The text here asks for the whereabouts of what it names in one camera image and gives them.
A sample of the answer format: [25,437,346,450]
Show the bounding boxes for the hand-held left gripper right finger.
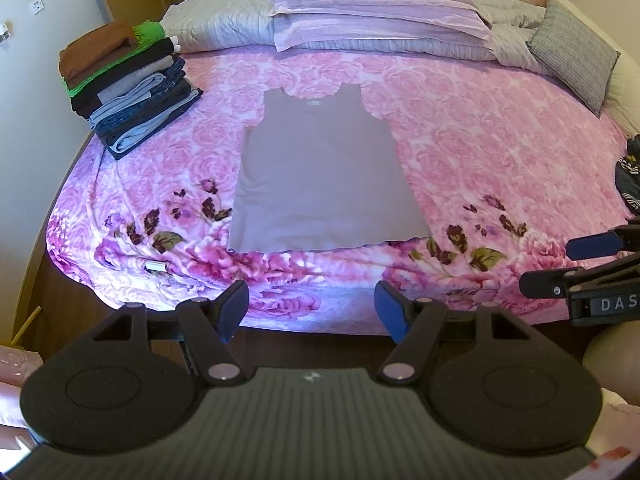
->
[374,280,535,387]

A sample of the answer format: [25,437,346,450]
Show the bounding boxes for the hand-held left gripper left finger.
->
[87,280,251,387]

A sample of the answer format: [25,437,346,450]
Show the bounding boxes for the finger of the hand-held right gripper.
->
[519,269,577,300]
[566,225,640,262]

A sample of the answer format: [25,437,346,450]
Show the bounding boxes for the grey sleeveless shirt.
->
[227,85,432,254]

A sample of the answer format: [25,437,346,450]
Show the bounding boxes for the beige ball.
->
[582,322,640,397]

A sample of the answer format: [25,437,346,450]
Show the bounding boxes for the dark striped garment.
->
[614,134,640,212]

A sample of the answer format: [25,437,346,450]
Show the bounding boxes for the pink floral blanket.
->
[45,50,640,337]

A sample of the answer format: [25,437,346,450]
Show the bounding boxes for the grey checked pillow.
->
[527,0,622,119]

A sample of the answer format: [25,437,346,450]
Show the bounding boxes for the wooden stick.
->
[11,307,41,347]

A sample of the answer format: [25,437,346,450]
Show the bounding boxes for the stack of folded clothes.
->
[58,20,205,161]

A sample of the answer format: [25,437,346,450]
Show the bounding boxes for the grey striped duvet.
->
[160,0,562,79]

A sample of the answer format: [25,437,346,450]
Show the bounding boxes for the stack of pink pillows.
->
[271,0,494,53]

